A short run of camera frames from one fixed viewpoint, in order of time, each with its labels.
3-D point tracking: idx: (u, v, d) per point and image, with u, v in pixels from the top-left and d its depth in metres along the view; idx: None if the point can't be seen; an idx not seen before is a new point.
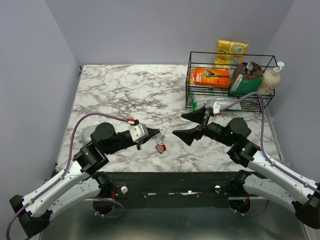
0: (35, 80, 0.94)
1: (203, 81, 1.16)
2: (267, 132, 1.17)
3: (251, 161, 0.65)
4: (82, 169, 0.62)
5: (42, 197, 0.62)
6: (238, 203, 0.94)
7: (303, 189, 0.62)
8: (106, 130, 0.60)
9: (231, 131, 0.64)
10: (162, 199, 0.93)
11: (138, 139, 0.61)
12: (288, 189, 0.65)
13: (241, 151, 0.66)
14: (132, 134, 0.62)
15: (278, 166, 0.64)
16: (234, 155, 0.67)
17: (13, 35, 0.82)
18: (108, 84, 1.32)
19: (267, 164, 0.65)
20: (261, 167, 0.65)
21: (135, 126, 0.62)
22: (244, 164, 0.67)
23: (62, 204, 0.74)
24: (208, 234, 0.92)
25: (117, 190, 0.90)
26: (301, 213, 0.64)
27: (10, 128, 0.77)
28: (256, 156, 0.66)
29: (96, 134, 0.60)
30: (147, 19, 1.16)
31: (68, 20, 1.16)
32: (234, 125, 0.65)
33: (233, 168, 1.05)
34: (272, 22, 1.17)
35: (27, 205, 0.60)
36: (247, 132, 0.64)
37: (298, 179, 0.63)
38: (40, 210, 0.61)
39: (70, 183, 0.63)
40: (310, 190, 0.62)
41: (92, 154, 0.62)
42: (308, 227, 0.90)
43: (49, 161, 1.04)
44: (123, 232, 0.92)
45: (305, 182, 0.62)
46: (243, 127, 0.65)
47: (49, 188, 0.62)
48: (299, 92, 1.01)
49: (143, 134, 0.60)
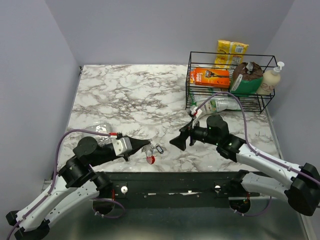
0: (35, 80, 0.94)
1: (203, 81, 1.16)
2: (267, 132, 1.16)
3: (237, 153, 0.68)
4: (68, 184, 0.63)
5: (33, 214, 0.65)
6: (238, 203, 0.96)
7: (287, 173, 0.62)
8: (88, 144, 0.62)
9: (209, 126, 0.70)
10: (163, 198, 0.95)
11: (121, 153, 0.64)
12: (274, 175, 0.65)
13: (228, 146, 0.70)
14: (115, 149, 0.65)
15: (263, 155, 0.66)
16: (222, 150, 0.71)
17: (13, 35, 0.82)
18: (108, 84, 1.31)
19: (252, 154, 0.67)
20: (247, 158, 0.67)
21: (118, 141, 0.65)
22: (234, 157, 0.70)
23: (59, 212, 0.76)
24: (208, 234, 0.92)
25: (117, 190, 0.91)
26: (293, 201, 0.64)
27: (11, 128, 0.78)
28: (242, 148, 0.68)
29: (78, 149, 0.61)
30: (147, 19, 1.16)
31: (68, 20, 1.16)
32: (211, 120, 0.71)
33: (233, 168, 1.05)
34: (272, 21, 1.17)
35: (19, 223, 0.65)
36: (225, 126, 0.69)
37: (281, 164, 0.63)
38: (33, 225, 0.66)
39: (57, 199, 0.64)
40: (293, 173, 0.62)
41: (76, 168, 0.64)
42: (308, 227, 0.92)
43: (49, 161, 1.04)
44: (123, 232, 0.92)
45: (288, 166, 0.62)
46: (220, 121, 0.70)
47: (38, 205, 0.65)
48: (299, 92, 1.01)
49: (125, 149, 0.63)
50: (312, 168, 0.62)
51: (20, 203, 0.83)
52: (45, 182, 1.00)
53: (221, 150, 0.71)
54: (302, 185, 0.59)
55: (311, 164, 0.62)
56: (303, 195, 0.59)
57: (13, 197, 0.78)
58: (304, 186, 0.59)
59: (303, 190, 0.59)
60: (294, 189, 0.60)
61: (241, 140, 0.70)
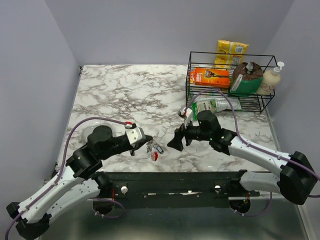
0: (35, 80, 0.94)
1: (203, 81, 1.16)
2: (267, 132, 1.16)
3: (229, 145, 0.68)
4: (75, 175, 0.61)
5: (37, 204, 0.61)
6: (238, 203, 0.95)
7: (277, 161, 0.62)
8: (103, 133, 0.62)
9: (200, 121, 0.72)
10: (163, 199, 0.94)
11: (135, 142, 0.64)
12: (265, 165, 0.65)
13: (220, 139, 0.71)
14: (129, 137, 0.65)
15: (254, 146, 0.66)
16: (215, 144, 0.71)
17: (13, 35, 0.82)
18: (108, 84, 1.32)
19: (243, 146, 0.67)
20: (238, 150, 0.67)
21: (133, 130, 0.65)
22: (226, 151, 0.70)
23: (61, 208, 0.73)
24: (208, 234, 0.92)
25: (117, 190, 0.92)
26: (285, 190, 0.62)
27: (11, 128, 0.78)
28: (233, 140, 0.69)
29: (93, 137, 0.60)
30: (147, 19, 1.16)
31: (68, 20, 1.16)
32: (201, 115, 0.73)
33: (233, 168, 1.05)
34: (272, 21, 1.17)
35: (22, 214, 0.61)
36: (214, 119, 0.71)
37: (271, 153, 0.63)
38: (36, 217, 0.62)
39: (64, 188, 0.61)
40: (283, 161, 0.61)
41: (85, 158, 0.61)
42: (308, 227, 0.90)
43: (49, 161, 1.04)
44: (123, 232, 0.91)
45: (277, 154, 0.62)
46: (209, 115, 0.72)
47: (43, 195, 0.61)
48: (299, 92, 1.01)
49: (140, 137, 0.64)
50: (302, 156, 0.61)
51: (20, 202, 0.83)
52: (45, 182, 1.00)
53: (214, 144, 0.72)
54: (291, 173, 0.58)
55: (301, 152, 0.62)
56: (294, 183, 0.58)
57: (12, 196, 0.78)
58: (293, 174, 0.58)
59: (293, 178, 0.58)
60: (284, 178, 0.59)
61: (233, 133, 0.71)
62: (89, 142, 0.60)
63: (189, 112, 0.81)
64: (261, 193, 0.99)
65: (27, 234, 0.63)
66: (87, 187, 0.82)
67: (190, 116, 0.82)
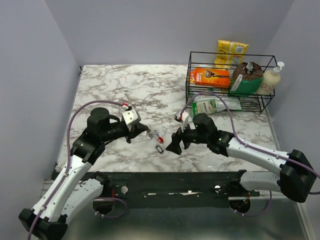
0: (35, 80, 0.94)
1: (203, 81, 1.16)
2: (267, 132, 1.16)
3: (227, 146, 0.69)
4: (84, 159, 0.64)
5: (55, 200, 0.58)
6: (238, 203, 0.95)
7: (276, 161, 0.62)
8: (100, 113, 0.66)
9: (196, 124, 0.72)
10: (162, 199, 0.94)
11: (131, 122, 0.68)
12: (265, 165, 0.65)
13: (218, 141, 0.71)
14: (125, 118, 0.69)
15: (252, 146, 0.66)
16: (212, 146, 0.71)
17: (13, 35, 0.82)
18: (108, 84, 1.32)
19: (241, 146, 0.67)
20: (236, 151, 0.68)
21: (129, 111, 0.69)
22: (224, 152, 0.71)
23: (73, 207, 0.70)
24: (208, 234, 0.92)
25: (117, 190, 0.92)
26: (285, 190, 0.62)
27: (11, 128, 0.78)
28: (229, 142, 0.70)
29: (92, 119, 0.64)
30: (147, 19, 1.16)
31: (68, 20, 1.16)
32: (197, 119, 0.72)
33: (233, 168, 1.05)
34: (272, 22, 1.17)
35: (41, 213, 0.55)
36: (210, 121, 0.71)
37: (269, 152, 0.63)
38: (56, 214, 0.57)
39: (76, 177, 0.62)
40: (282, 160, 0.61)
41: (87, 144, 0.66)
42: (308, 227, 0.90)
43: (49, 161, 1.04)
44: (123, 232, 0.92)
45: (276, 154, 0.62)
46: (205, 117, 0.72)
47: (58, 187, 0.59)
48: (299, 92, 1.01)
49: (136, 118, 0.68)
50: (301, 154, 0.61)
51: (20, 202, 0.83)
52: (45, 182, 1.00)
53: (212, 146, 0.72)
54: (291, 172, 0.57)
55: (299, 151, 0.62)
56: (293, 182, 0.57)
57: (13, 197, 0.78)
58: (293, 173, 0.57)
59: (292, 177, 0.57)
60: (284, 177, 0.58)
61: (230, 135, 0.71)
62: (89, 124, 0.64)
63: (185, 115, 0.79)
64: (261, 193, 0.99)
65: (52, 236, 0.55)
66: (90, 185, 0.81)
67: (186, 120, 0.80)
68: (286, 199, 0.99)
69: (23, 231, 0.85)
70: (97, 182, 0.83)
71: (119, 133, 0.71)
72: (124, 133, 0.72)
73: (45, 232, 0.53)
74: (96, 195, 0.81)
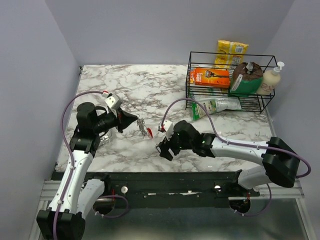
0: (35, 80, 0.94)
1: (203, 81, 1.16)
2: (267, 132, 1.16)
3: (211, 148, 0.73)
4: (86, 150, 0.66)
5: (69, 192, 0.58)
6: (238, 203, 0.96)
7: (257, 152, 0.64)
8: (85, 107, 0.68)
9: (178, 132, 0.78)
10: (162, 199, 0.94)
11: (115, 105, 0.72)
12: (249, 157, 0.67)
13: (201, 144, 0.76)
14: (108, 104, 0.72)
15: (233, 142, 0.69)
16: (198, 150, 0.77)
17: (13, 34, 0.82)
18: (108, 84, 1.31)
19: (224, 145, 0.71)
20: (221, 149, 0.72)
21: (110, 97, 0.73)
22: (210, 153, 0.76)
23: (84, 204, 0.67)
24: (208, 234, 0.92)
25: (117, 190, 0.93)
26: (274, 177, 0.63)
27: (11, 128, 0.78)
28: (213, 142, 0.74)
29: (81, 114, 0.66)
30: (147, 19, 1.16)
31: (68, 20, 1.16)
32: (177, 127, 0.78)
33: (233, 168, 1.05)
34: (272, 21, 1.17)
35: (59, 207, 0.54)
36: (190, 127, 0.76)
37: (249, 145, 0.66)
38: (74, 206, 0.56)
39: (83, 169, 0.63)
40: (262, 150, 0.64)
41: (83, 138, 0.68)
42: (308, 227, 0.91)
43: (49, 161, 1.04)
44: (123, 232, 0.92)
45: (256, 145, 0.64)
46: (184, 125, 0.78)
47: (70, 181, 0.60)
48: (299, 92, 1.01)
49: (118, 99, 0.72)
50: (279, 140, 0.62)
51: (21, 202, 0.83)
52: (45, 182, 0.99)
53: (198, 150, 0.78)
54: (273, 159, 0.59)
55: (277, 137, 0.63)
56: (278, 169, 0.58)
57: (13, 196, 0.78)
58: (276, 160, 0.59)
59: (276, 164, 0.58)
60: (268, 165, 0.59)
61: (212, 136, 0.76)
62: (80, 120, 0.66)
63: (167, 124, 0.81)
64: (261, 193, 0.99)
65: (75, 230, 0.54)
66: (92, 184, 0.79)
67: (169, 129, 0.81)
68: (286, 199, 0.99)
69: (24, 231, 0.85)
70: (96, 180, 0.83)
71: (110, 123, 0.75)
72: (115, 122, 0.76)
73: (68, 225, 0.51)
74: (99, 193, 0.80)
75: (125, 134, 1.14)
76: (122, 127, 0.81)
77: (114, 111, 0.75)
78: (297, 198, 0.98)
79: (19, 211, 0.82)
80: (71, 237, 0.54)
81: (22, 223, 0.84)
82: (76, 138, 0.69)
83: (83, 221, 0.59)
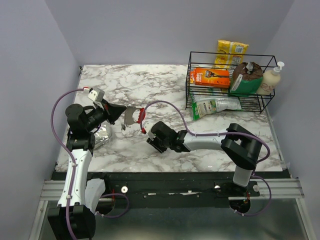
0: (34, 79, 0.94)
1: (203, 81, 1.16)
2: (267, 132, 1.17)
3: (183, 142, 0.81)
4: (85, 148, 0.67)
5: (76, 187, 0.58)
6: (238, 203, 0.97)
7: (218, 138, 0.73)
8: (74, 110, 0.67)
9: (154, 132, 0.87)
10: (162, 199, 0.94)
11: (97, 97, 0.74)
12: (216, 145, 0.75)
13: (176, 140, 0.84)
14: (91, 98, 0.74)
15: (199, 134, 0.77)
16: (175, 146, 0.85)
17: (13, 35, 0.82)
18: (108, 84, 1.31)
19: (193, 137, 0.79)
20: (191, 142, 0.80)
21: (91, 91, 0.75)
22: (185, 148, 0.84)
23: (90, 201, 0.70)
24: (209, 235, 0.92)
25: (117, 190, 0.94)
26: (240, 163, 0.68)
27: (11, 128, 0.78)
28: (185, 137, 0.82)
29: (71, 117, 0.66)
30: (147, 19, 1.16)
31: (68, 20, 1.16)
32: (153, 128, 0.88)
33: (233, 168, 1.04)
34: (272, 21, 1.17)
35: (69, 201, 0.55)
36: (163, 126, 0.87)
37: (211, 134, 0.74)
38: (82, 199, 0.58)
39: (85, 164, 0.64)
40: (222, 136, 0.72)
41: (80, 139, 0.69)
42: (308, 226, 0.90)
43: (49, 162, 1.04)
44: (124, 232, 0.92)
45: (216, 133, 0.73)
46: (159, 125, 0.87)
47: (74, 177, 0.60)
48: (299, 92, 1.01)
49: (98, 91, 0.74)
50: (237, 126, 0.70)
51: (21, 202, 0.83)
52: (45, 182, 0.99)
53: (174, 147, 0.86)
54: (231, 143, 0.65)
55: (236, 123, 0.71)
56: (237, 151, 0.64)
57: (13, 197, 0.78)
58: (233, 144, 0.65)
59: (234, 147, 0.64)
60: (227, 150, 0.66)
61: (185, 131, 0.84)
62: (72, 123, 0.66)
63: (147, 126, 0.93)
64: (261, 193, 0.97)
65: (88, 223, 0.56)
66: (92, 184, 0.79)
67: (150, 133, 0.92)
68: (286, 199, 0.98)
69: (24, 232, 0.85)
70: (97, 179, 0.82)
71: (100, 118, 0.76)
72: (104, 115, 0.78)
73: (81, 218, 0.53)
74: (101, 191, 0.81)
75: (125, 134, 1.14)
76: (113, 119, 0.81)
77: (100, 104, 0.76)
78: (297, 198, 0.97)
79: (19, 211, 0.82)
80: (85, 230, 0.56)
81: (23, 223, 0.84)
82: (72, 139, 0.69)
83: (93, 215, 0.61)
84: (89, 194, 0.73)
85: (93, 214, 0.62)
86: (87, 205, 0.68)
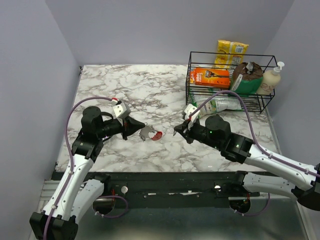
0: (35, 79, 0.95)
1: (203, 81, 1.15)
2: (267, 132, 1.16)
3: (248, 156, 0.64)
4: (87, 156, 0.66)
5: (64, 197, 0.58)
6: (238, 203, 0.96)
7: (305, 176, 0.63)
8: (91, 112, 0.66)
9: (211, 130, 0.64)
10: (163, 199, 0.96)
11: (121, 115, 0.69)
12: (290, 178, 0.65)
13: (235, 147, 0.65)
14: (115, 111, 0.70)
15: (276, 157, 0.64)
16: (228, 153, 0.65)
17: (14, 35, 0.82)
18: (108, 84, 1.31)
19: (265, 157, 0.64)
20: (260, 161, 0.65)
21: (118, 105, 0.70)
22: (241, 159, 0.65)
23: (80, 208, 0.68)
24: (209, 235, 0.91)
25: (117, 190, 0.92)
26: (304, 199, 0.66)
27: (11, 127, 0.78)
28: (252, 150, 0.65)
29: (86, 118, 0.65)
30: (147, 19, 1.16)
31: (68, 20, 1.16)
32: (212, 123, 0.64)
33: (233, 168, 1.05)
34: (272, 21, 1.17)
35: (53, 211, 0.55)
36: (227, 126, 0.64)
37: (298, 168, 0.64)
38: (67, 211, 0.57)
39: (81, 174, 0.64)
40: (310, 176, 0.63)
41: (86, 143, 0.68)
42: (308, 227, 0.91)
43: (49, 161, 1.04)
44: (124, 233, 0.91)
45: (306, 170, 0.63)
46: (220, 122, 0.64)
47: (66, 186, 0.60)
48: (300, 92, 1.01)
49: (125, 110, 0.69)
50: None
51: (20, 202, 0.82)
52: (45, 182, 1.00)
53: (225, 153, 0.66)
54: None
55: None
56: None
57: (12, 197, 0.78)
58: None
59: None
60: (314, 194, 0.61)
61: (248, 140, 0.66)
62: (85, 124, 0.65)
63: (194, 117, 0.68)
64: (261, 193, 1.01)
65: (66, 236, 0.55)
66: (91, 185, 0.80)
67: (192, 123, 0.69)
68: (286, 199, 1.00)
69: (23, 231, 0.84)
70: (98, 181, 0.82)
71: (115, 129, 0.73)
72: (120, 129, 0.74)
73: None
74: (97, 196, 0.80)
75: None
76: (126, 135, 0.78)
77: (121, 120, 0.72)
78: None
79: (18, 211, 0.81)
80: None
81: (22, 223, 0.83)
82: (79, 140, 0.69)
83: (76, 226, 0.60)
84: (84, 196, 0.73)
85: (77, 227, 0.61)
86: (74, 211, 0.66)
